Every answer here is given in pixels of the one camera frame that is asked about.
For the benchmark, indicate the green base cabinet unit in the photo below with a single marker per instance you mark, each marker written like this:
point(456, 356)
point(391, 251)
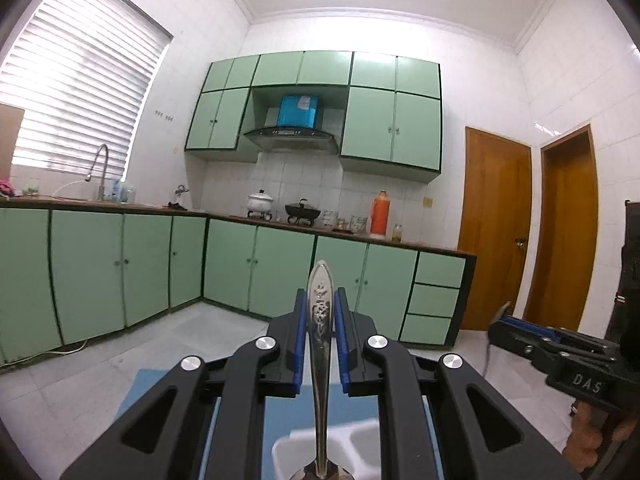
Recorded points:
point(90, 270)

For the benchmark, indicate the blue wrapped hood chimney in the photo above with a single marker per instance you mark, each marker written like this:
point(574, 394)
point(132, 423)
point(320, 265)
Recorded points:
point(297, 110)

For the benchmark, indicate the wooden door frame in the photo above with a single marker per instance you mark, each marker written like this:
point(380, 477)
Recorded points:
point(545, 220)

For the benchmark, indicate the white lidded pot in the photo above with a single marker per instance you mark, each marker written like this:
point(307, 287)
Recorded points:
point(259, 201)

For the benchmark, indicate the blue mat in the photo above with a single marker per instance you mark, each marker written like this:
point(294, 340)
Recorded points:
point(145, 390)

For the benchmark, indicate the bottles beside sink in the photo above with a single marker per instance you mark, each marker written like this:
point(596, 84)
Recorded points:
point(122, 192)

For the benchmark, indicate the orange thermos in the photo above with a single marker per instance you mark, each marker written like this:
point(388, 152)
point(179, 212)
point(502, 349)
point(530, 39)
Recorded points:
point(379, 215)

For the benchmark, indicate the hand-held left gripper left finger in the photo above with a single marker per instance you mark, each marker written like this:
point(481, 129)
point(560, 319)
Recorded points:
point(299, 350)

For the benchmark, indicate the green drawer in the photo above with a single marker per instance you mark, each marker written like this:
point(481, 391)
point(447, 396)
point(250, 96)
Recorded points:
point(427, 329)
point(435, 301)
point(440, 270)

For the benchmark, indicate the green wall cabinet unit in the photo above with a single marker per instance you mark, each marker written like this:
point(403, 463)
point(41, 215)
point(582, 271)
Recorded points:
point(390, 110)

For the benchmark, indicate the engraved metal spoon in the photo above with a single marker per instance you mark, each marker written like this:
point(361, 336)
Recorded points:
point(320, 310)

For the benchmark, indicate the wall hooks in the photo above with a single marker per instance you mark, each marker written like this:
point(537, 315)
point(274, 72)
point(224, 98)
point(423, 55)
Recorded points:
point(164, 115)

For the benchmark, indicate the pink cloth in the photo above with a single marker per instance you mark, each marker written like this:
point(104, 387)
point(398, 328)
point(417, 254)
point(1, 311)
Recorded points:
point(6, 187)

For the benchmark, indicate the person's right hand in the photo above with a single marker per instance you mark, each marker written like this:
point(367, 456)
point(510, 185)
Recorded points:
point(592, 425)

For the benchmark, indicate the white window blind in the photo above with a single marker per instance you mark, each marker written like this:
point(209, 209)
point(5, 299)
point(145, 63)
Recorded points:
point(80, 80)

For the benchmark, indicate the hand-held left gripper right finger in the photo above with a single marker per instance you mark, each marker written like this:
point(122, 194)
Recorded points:
point(341, 350)

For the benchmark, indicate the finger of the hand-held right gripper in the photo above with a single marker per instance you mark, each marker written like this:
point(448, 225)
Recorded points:
point(535, 325)
point(520, 342)

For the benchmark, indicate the metal kitchen faucet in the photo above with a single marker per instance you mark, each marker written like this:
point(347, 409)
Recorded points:
point(102, 170)

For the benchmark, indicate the dark upright object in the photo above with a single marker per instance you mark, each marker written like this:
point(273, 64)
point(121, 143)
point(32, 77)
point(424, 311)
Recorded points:
point(631, 285)

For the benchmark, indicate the cardboard box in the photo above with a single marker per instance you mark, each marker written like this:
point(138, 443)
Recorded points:
point(10, 135)

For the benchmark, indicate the white utensil holder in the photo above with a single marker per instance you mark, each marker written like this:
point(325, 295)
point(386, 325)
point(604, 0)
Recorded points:
point(350, 435)

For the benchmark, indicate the small jar with brown contents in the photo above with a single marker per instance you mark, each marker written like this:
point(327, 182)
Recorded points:
point(397, 234)

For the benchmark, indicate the closed wooden door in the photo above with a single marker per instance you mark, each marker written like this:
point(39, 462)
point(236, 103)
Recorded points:
point(492, 230)

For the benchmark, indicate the black wok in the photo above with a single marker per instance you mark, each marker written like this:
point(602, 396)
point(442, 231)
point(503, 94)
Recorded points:
point(302, 210)

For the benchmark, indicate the black range hood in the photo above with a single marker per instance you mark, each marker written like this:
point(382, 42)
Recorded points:
point(290, 137)

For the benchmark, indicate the glass jar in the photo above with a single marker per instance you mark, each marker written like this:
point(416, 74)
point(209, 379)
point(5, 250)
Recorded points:
point(328, 219)
point(342, 225)
point(358, 224)

